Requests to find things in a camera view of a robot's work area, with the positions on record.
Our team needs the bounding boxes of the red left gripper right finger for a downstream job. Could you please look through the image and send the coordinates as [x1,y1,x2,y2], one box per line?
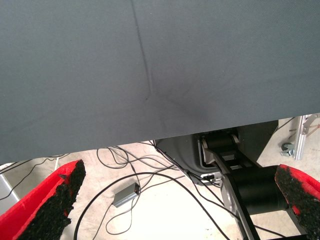
[274,164,320,240]

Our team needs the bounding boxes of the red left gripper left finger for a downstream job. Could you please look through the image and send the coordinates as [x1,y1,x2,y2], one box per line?
[0,159,87,240]

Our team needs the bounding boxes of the grey metal table leg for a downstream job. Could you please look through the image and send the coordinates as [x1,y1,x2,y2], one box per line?
[0,172,21,216]

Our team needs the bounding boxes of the grey caster wheel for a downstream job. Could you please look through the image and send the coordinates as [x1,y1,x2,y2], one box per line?
[280,142,294,158]

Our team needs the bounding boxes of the small grey hub box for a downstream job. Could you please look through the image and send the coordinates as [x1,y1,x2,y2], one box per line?
[111,182,141,209]

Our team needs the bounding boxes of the dark grey table cloth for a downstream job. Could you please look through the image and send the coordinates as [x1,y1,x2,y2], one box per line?
[0,0,320,166]

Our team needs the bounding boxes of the black floor cable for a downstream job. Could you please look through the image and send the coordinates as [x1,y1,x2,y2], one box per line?
[0,152,70,176]
[96,145,182,175]
[73,171,286,240]

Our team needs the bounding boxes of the black robot torso frame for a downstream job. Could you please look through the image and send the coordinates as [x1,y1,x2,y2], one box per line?
[153,119,310,240]

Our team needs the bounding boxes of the aluminium frame profile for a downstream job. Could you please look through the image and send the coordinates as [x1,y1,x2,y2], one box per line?
[292,114,320,161]

